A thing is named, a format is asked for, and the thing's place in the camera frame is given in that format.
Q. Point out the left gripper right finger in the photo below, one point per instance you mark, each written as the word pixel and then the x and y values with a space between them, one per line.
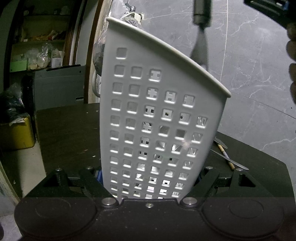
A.
pixel 199 192

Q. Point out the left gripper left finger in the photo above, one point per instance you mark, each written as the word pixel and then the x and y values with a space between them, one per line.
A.
pixel 96 190

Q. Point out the silver fork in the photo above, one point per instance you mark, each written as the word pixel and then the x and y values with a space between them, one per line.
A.
pixel 229 160

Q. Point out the grey handled peeler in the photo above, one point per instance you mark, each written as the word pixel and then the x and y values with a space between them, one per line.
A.
pixel 202 19

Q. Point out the white perforated utensil basket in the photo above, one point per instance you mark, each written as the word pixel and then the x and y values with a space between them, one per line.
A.
pixel 159 114

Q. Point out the silver spoon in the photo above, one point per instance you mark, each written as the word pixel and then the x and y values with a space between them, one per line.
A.
pixel 219 142

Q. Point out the wooden chopstick patterned tip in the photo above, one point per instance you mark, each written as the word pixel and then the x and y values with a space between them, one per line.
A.
pixel 225 155

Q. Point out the yellow bin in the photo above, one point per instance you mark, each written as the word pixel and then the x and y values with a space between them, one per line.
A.
pixel 22 133

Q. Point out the grey cabinet box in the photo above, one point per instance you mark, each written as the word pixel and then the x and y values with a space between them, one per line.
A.
pixel 59 87

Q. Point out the green box on shelf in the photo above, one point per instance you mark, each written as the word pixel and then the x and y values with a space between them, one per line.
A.
pixel 17 66

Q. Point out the dark wooden shelf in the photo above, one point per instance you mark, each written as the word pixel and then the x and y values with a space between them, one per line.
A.
pixel 41 32

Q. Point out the hanging plastic bag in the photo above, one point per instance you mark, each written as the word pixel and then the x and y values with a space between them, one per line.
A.
pixel 123 11

